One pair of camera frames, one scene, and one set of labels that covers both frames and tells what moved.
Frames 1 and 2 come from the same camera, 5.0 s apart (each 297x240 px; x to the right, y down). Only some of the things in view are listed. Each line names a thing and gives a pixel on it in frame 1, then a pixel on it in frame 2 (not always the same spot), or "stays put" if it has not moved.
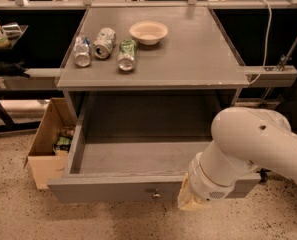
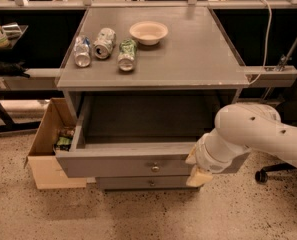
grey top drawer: x=134 y=170 → x=136 y=135
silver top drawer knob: x=157 y=194 → x=155 y=169
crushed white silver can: x=104 y=42 stays put
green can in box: x=63 y=143 stays put
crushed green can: x=127 y=54 stays put
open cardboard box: x=48 y=156 stays put
